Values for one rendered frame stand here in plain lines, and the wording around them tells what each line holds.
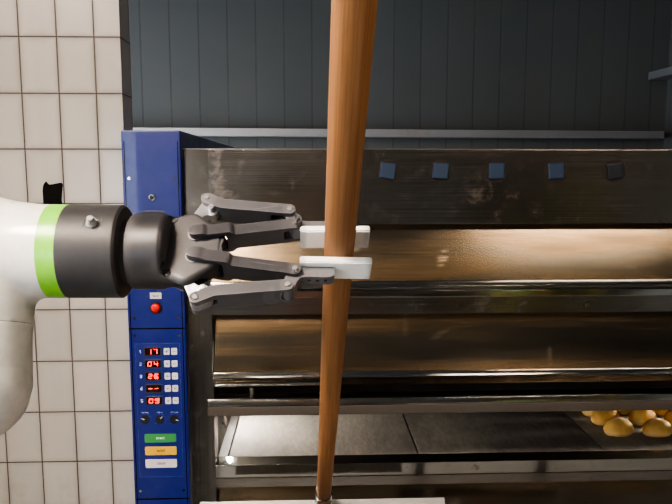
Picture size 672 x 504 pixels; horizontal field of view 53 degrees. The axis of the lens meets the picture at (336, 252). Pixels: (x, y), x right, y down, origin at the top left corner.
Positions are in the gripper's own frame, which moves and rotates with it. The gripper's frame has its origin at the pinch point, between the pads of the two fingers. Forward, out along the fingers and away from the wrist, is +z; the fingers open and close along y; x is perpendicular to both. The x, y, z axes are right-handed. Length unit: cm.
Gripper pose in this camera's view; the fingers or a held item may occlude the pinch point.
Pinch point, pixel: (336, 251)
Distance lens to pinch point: 66.7
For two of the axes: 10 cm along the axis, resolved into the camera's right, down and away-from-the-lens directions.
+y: 0.2, 8.3, -5.6
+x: 0.3, -5.6, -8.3
